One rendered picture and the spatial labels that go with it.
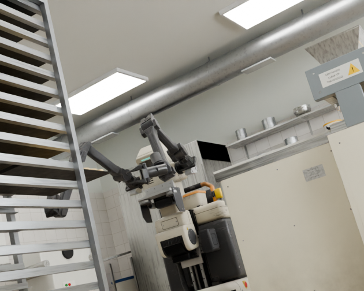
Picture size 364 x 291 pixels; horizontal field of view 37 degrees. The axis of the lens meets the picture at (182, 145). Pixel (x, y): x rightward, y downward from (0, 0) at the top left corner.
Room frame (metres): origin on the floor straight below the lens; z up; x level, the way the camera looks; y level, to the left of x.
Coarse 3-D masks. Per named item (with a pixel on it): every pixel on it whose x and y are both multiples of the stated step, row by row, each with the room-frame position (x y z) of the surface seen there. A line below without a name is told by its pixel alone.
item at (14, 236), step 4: (4, 196) 2.52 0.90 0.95; (8, 196) 2.52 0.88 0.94; (8, 216) 2.52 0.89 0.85; (12, 216) 2.52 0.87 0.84; (8, 220) 2.52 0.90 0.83; (12, 220) 2.52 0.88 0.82; (12, 232) 2.52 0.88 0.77; (16, 232) 2.53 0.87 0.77; (12, 236) 2.52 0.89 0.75; (16, 236) 2.53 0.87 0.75; (12, 240) 2.52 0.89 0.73; (16, 240) 2.52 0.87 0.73; (12, 244) 2.52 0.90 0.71; (16, 256) 2.52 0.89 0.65; (20, 256) 2.53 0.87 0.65; (16, 260) 2.52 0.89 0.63; (20, 260) 2.53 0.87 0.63; (20, 280) 2.52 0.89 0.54; (24, 280) 2.53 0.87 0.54
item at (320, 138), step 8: (312, 136) 2.77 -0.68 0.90; (320, 136) 2.75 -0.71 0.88; (296, 144) 2.81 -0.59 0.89; (304, 144) 2.79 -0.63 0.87; (312, 144) 2.78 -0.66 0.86; (320, 144) 2.76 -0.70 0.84; (272, 152) 2.88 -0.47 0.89; (280, 152) 2.86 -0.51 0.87; (288, 152) 2.84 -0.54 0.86; (296, 152) 2.82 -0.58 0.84; (248, 160) 2.94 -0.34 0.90; (256, 160) 2.92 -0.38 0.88; (264, 160) 2.90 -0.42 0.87; (272, 160) 2.88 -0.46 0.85; (224, 168) 3.01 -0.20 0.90; (232, 168) 2.99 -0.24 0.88; (240, 168) 2.97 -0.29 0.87; (248, 168) 2.95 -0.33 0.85; (216, 176) 3.04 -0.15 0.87; (224, 176) 3.02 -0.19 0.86
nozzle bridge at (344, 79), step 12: (360, 48) 2.41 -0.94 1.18; (336, 60) 2.47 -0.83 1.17; (348, 60) 2.44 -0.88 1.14; (360, 60) 2.42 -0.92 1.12; (312, 72) 2.53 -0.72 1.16; (324, 72) 2.50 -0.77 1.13; (336, 72) 2.48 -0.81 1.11; (348, 72) 2.45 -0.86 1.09; (360, 72) 2.43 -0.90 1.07; (312, 84) 2.53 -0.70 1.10; (324, 84) 2.51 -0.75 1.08; (336, 84) 2.48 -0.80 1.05; (348, 84) 2.46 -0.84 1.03; (360, 84) 2.46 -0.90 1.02; (324, 96) 2.52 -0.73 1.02; (336, 96) 2.49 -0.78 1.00; (348, 96) 2.47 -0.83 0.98; (360, 96) 2.45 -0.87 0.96; (348, 108) 2.48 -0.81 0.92; (360, 108) 2.45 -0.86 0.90; (348, 120) 2.49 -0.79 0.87; (360, 120) 2.46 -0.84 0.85
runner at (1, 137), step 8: (0, 136) 1.96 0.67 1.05; (8, 136) 2.00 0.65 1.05; (16, 136) 2.04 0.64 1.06; (24, 136) 2.08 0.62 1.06; (24, 144) 2.10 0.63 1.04; (32, 144) 2.13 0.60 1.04; (40, 144) 2.16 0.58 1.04; (48, 144) 2.21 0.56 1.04; (56, 144) 2.26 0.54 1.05; (64, 144) 2.31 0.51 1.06
